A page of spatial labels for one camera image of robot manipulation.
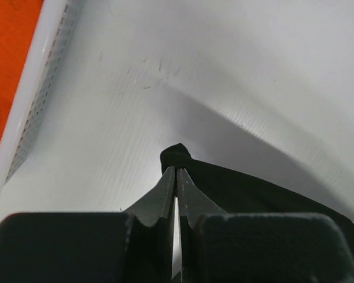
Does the black t shirt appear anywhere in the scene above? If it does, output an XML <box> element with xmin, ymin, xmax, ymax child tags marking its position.
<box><xmin>160</xmin><ymin>143</ymin><xmax>353</xmax><ymax>228</ymax></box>

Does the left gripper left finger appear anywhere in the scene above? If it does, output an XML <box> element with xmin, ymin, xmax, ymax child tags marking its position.
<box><xmin>0</xmin><ymin>167</ymin><xmax>176</xmax><ymax>282</ymax></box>

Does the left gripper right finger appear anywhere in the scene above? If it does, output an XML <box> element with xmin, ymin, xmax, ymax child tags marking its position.
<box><xmin>176</xmin><ymin>169</ymin><xmax>354</xmax><ymax>282</ymax></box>

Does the white plastic laundry basket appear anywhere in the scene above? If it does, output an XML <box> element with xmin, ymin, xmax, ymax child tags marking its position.
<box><xmin>0</xmin><ymin>0</ymin><xmax>83</xmax><ymax>219</ymax></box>

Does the orange t shirt in basket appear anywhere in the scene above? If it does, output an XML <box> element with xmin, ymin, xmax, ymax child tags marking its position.
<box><xmin>0</xmin><ymin>0</ymin><xmax>43</xmax><ymax>141</ymax></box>

